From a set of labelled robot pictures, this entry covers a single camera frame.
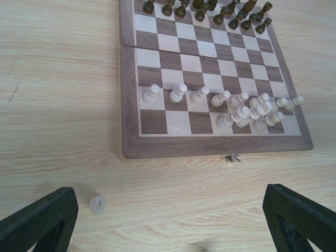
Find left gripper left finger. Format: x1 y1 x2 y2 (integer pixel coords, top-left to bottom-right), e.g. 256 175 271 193
1 187 79 251

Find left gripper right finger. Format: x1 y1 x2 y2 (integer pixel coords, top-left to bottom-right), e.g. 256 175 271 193
262 184 335 251

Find white king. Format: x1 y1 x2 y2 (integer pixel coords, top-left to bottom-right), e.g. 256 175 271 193
235 101 272 128

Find white pawn board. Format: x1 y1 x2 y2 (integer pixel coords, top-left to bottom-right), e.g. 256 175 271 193
228 92 249 109
170 84 187 103
211 90 231 107

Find white pawn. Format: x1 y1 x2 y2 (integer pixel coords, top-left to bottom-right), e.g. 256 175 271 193
270 98 288 112
283 96 304 111
191 86 209 104

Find white tall piece table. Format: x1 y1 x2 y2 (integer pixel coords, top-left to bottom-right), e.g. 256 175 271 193
217 106 250 131

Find metal board clasp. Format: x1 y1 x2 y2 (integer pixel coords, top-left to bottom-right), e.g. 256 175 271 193
226 154 241 162

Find wooden chess board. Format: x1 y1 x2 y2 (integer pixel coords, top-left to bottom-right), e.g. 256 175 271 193
119 1 313 159

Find white piece table small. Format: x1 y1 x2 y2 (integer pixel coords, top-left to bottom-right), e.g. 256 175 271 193
89 196 107 215

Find dark rook far right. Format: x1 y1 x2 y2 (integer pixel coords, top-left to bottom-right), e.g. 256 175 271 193
255 2 272 22

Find dark rook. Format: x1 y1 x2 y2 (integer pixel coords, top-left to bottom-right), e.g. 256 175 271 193
255 2 272 22
143 0 155 14

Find dark rook far left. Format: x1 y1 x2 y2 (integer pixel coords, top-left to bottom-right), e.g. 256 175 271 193
143 0 155 14

